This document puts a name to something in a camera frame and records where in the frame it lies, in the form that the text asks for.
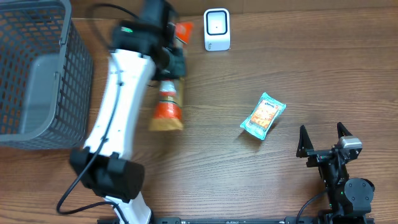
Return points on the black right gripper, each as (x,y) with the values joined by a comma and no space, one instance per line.
(322,154)

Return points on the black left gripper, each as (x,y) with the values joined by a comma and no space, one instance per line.
(175,64)

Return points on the orange spaghetti package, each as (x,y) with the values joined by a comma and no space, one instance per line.
(168,112)

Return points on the teal Kleenex tissue pack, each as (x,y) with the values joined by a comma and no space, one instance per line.
(259,122)

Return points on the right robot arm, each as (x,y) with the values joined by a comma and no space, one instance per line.
(349,198)

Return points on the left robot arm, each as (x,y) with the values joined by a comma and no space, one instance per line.
(141,50)

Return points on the white barcode scanner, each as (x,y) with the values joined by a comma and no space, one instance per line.
(217,32)

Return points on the grey plastic mesh basket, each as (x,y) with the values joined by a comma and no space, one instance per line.
(46,76)

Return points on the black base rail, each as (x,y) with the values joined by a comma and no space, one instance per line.
(286,220)

